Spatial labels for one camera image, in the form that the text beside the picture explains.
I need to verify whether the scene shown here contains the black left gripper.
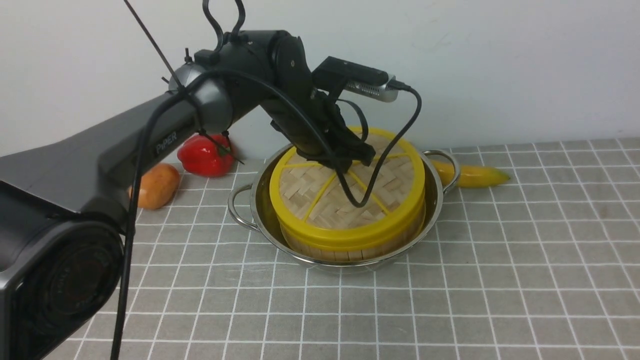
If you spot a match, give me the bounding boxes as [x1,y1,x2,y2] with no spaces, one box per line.
[260,89,377,173]

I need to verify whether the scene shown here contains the woven bamboo steamer lid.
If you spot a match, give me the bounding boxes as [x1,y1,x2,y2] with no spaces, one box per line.
[269,129,426,252]

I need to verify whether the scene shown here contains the bamboo steamer basket yellow rim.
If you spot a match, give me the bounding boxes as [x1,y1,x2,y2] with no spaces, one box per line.
[274,197,427,262]

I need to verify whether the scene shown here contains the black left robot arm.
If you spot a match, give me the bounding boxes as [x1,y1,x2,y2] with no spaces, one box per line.
[0,30,389,360]

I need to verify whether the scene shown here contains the stainless steel pot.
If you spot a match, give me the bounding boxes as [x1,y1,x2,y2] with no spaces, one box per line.
[227,145,460,274]

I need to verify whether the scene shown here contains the red bell pepper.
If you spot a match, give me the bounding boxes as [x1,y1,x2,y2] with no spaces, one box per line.
[177,133,235,178]

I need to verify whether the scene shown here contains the brown potato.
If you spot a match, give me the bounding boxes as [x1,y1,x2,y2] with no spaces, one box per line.
[137,162,181,210]

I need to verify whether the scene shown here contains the yellow banana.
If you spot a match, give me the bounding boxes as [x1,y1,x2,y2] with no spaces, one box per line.
[430,160,511,189]

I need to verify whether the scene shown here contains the grey checkered tablecloth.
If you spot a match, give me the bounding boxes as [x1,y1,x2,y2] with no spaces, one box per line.
[40,138,640,360]

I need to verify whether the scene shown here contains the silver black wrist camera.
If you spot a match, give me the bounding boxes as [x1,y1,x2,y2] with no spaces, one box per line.
[311,56,399,103]

